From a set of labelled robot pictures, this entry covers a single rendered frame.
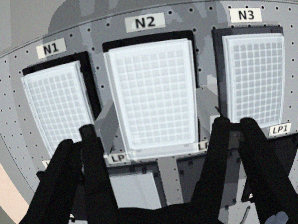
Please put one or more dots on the white label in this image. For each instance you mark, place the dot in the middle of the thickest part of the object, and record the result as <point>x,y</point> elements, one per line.
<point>203,145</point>
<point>144,22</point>
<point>245,15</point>
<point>51,48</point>
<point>279,129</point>
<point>118,158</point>
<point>45,162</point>

